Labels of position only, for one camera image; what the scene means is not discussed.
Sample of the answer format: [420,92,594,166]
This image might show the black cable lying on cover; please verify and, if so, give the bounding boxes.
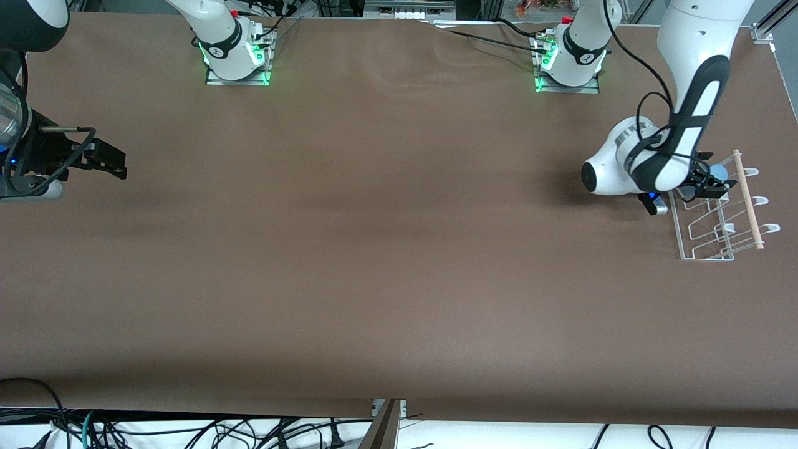
[430,17,555,57]

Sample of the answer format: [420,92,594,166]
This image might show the white power strip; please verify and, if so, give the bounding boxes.
[365,0,456,18]

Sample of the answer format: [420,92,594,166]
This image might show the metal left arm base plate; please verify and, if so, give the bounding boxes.
[530,31,600,94]

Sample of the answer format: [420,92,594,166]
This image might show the white wire cup rack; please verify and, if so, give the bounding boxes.
[672,150,781,261]

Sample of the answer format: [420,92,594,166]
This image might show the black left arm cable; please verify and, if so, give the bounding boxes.
[602,0,677,157]

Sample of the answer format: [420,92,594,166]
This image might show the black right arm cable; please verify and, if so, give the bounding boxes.
[0,53,98,188]

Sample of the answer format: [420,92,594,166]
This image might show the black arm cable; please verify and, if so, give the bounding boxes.
[602,0,677,157]
[0,53,98,188]

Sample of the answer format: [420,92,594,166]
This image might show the brown table cover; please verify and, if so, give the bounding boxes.
[0,12,798,431]

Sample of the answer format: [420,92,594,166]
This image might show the black looped floor cable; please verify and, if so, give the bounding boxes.
[0,377,66,449]

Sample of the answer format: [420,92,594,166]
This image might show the grey metal beam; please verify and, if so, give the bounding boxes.
[358,399,407,449]

